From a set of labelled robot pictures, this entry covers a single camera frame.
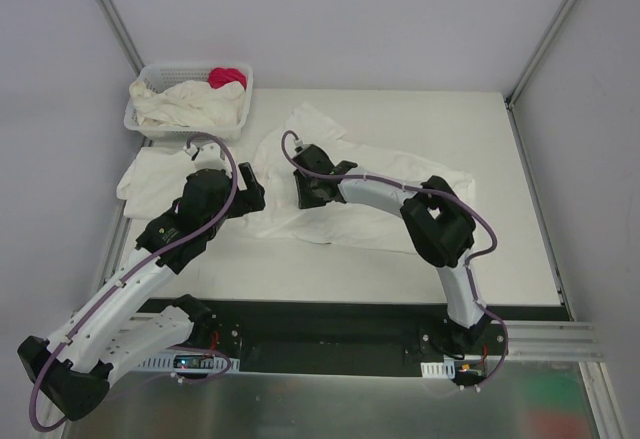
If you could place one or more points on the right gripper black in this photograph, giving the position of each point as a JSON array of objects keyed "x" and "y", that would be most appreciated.
[{"x": 304, "y": 191}]

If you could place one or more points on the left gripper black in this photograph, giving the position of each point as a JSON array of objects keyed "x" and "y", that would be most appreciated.
[{"x": 251, "y": 191}]

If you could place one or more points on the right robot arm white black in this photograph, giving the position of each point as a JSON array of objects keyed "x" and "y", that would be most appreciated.
[{"x": 440, "y": 229}]

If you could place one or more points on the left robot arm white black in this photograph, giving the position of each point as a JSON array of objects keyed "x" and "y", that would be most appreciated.
[{"x": 76, "y": 366}]

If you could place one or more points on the folded white t shirt stack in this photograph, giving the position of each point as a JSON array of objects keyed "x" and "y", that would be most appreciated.
[{"x": 153, "y": 181}]

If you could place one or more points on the cream clothes in basket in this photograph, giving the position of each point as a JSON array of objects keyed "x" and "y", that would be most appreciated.
[{"x": 191, "y": 104}]

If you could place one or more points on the red garment in basket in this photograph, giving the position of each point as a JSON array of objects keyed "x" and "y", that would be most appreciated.
[{"x": 221, "y": 76}]

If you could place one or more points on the white plastic laundry basket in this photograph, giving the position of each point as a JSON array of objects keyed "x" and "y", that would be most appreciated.
[{"x": 160, "y": 76}]

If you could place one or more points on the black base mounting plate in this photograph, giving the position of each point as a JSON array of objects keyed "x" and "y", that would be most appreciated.
[{"x": 379, "y": 340}]

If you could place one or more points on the left white cable duct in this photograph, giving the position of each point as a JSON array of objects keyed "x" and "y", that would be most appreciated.
[{"x": 187, "y": 363}]

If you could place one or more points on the white cable duct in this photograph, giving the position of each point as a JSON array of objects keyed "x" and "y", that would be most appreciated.
[
  {"x": 438, "y": 370},
  {"x": 187, "y": 363}
]

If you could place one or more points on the left aluminium frame post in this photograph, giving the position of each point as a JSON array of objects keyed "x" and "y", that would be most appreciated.
[{"x": 121, "y": 34}]

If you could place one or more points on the aluminium frame post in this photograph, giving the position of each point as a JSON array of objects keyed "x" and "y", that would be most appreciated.
[
  {"x": 121, "y": 34},
  {"x": 543, "y": 46}
]

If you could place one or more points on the right white cable duct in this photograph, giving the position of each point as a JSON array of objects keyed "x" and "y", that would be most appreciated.
[{"x": 438, "y": 370}]

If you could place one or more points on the aluminium rail front right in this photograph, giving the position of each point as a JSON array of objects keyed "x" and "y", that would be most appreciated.
[{"x": 553, "y": 341}]

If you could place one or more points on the right aluminium frame post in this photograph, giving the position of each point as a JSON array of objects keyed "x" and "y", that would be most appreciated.
[{"x": 543, "y": 46}]

